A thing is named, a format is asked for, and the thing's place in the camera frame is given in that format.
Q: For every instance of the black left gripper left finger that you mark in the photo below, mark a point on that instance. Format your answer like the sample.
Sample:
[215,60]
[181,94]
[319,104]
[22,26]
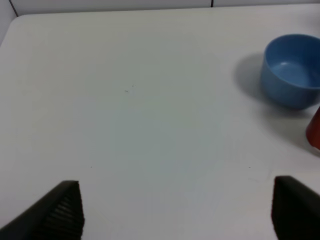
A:
[58,215]

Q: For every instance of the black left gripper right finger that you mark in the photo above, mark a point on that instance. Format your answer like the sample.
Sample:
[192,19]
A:
[295,210]

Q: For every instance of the blue bowl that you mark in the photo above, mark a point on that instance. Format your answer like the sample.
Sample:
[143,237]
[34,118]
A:
[290,72]

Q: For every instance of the red cup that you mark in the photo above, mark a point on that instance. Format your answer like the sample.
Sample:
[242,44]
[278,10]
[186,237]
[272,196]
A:
[313,131]

